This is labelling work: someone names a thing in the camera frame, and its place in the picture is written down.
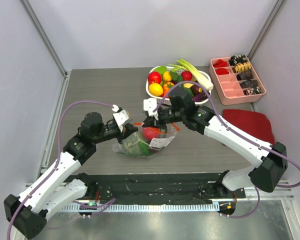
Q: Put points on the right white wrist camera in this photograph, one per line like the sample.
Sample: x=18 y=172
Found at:
x=149 y=107

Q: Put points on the white plastic basket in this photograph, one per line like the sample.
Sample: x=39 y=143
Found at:
x=167 y=100

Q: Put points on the yellow lemon toy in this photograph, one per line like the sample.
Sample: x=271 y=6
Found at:
x=155 y=89

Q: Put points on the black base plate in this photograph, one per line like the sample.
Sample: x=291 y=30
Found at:
x=158 y=188

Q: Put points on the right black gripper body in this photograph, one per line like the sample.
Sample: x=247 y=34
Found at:
x=152 y=120

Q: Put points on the white corn toy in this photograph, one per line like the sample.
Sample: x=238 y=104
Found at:
x=202 y=78

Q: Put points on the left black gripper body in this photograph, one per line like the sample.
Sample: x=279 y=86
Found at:
x=122 y=132

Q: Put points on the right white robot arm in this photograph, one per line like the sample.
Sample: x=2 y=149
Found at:
x=267 y=161

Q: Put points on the pink divided organizer tray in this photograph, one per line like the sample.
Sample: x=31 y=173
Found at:
x=235 y=84

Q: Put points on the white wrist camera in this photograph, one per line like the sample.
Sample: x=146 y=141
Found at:
x=149 y=107
x=121 y=117

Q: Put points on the yellow bell pepper toy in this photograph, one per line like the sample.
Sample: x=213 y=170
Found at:
x=166 y=77

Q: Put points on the purple eggplant toy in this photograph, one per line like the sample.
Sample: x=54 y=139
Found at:
x=200 y=97

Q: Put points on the red folded cloth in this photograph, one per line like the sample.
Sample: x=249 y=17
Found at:
x=254 y=123

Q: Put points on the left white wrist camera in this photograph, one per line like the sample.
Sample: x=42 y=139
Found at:
x=121 y=117

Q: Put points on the orange bell pepper toy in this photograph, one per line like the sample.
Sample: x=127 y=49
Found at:
x=167 y=86

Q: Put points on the red apple toy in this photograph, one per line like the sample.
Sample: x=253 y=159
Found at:
x=154 y=77

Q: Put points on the green lime toy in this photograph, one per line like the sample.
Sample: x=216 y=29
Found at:
x=160 y=69

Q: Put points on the clear zip top bag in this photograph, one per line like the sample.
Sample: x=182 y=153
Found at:
x=147 y=141

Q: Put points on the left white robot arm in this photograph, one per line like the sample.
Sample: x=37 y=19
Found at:
x=30 y=211

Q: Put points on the green cucumber toy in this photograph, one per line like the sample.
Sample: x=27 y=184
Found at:
x=144 y=149

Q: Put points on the green melon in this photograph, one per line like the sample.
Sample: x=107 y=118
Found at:
x=130 y=145

